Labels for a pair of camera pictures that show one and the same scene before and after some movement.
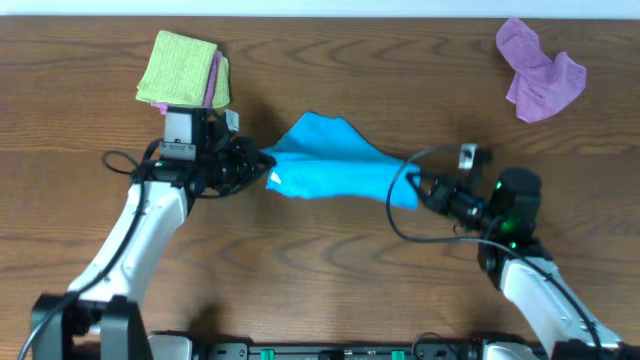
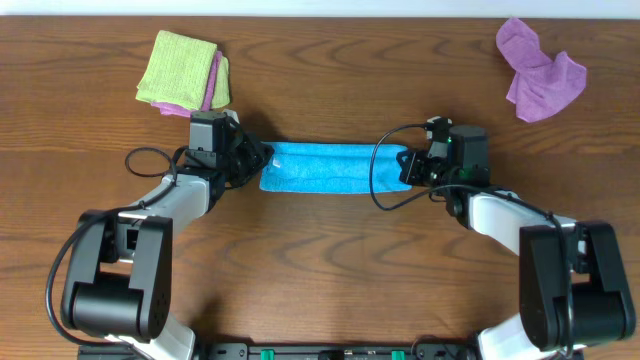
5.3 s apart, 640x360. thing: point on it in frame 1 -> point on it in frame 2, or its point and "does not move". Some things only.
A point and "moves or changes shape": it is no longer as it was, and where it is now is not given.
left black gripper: x=248 y=163 does not move
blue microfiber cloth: x=322 y=157 moves or changes shape
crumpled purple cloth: x=539 y=88 does not move
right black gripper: x=441 y=194 -> x=411 y=172
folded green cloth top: x=179 y=70 does not move
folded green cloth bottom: x=221 y=95 does not move
